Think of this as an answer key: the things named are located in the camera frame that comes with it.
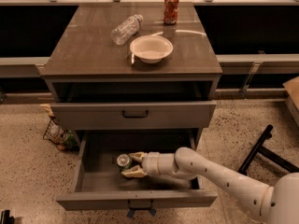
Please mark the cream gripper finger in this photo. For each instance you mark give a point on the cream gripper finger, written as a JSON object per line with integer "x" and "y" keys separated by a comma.
{"x": 137, "y": 156}
{"x": 134, "y": 172}

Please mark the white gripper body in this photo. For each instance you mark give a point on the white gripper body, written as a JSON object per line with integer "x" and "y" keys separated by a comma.
{"x": 150, "y": 163}

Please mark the green soda can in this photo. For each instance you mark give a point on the green soda can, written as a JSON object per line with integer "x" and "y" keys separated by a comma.
{"x": 124, "y": 161}

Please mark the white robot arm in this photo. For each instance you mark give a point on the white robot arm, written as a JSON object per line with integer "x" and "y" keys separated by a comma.
{"x": 272, "y": 205}

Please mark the open grey lower drawer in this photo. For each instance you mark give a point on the open grey lower drawer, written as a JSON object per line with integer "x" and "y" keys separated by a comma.
{"x": 99, "y": 185}

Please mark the grey drawer cabinet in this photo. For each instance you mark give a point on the grey drawer cabinet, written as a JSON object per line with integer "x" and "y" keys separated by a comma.
{"x": 88, "y": 67}

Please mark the closed grey upper drawer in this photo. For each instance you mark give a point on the closed grey upper drawer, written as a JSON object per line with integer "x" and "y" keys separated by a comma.
{"x": 128, "y": 116}

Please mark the red soda can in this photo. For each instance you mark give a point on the red soda can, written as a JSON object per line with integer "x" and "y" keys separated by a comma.
{"x": 171, "y": 11}

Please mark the white paper bowl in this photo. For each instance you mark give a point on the white paper bowl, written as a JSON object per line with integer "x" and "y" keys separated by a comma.
{"x": 151, "y": 48}

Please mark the black chair leg base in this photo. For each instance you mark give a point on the black chair leg base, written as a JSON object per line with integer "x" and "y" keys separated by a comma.
{"x": 270, "y": 155}

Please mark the clear plastic water bottle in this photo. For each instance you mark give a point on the clear plastic water bottle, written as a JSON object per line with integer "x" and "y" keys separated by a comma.
{"x": 122, "y": 33}

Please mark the black object bottom left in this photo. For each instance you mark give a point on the black object bottom left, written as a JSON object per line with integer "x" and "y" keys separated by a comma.
{"x": 6, "y": 218}

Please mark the wooden table corner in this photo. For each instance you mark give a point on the wooden table corner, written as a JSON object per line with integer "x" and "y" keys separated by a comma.
{"x": 292, "y": 102}

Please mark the black wire basket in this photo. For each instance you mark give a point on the black wire basket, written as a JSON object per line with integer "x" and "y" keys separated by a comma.
{"x": 63, "y": 140}

